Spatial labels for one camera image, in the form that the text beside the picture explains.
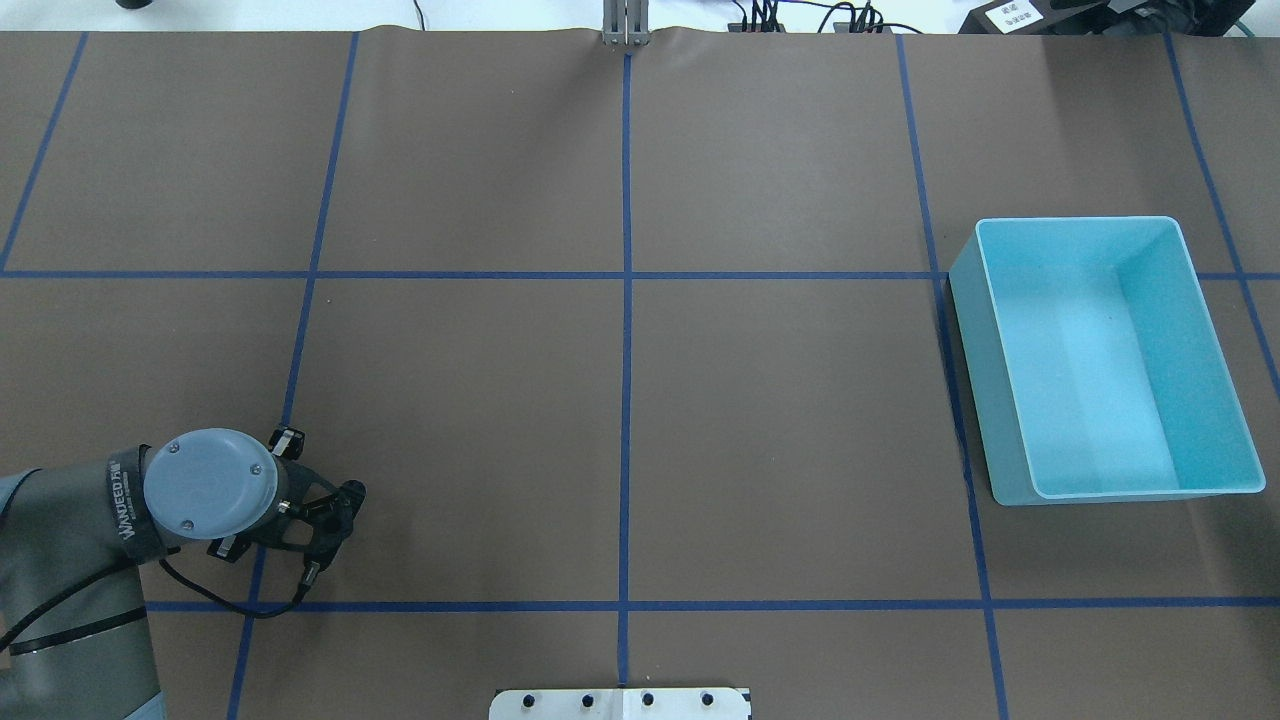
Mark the brown paper table cover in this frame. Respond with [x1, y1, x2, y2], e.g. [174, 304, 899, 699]
[3, 27, 1277, 719]

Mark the light blue plastic bin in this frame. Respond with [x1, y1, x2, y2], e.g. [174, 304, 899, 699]
[948, 217, 1266, 507]

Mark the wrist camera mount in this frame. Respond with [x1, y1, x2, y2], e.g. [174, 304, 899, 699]
[248, 460, 367, 589]

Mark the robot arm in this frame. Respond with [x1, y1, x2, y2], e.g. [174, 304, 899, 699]
[3, 427, 305, 719]

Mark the aluminium frame post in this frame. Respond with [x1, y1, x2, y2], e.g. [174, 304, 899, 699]
[602, 0, 652, 47]

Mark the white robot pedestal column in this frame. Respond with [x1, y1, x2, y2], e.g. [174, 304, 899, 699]
[488, 687, 754, 719]

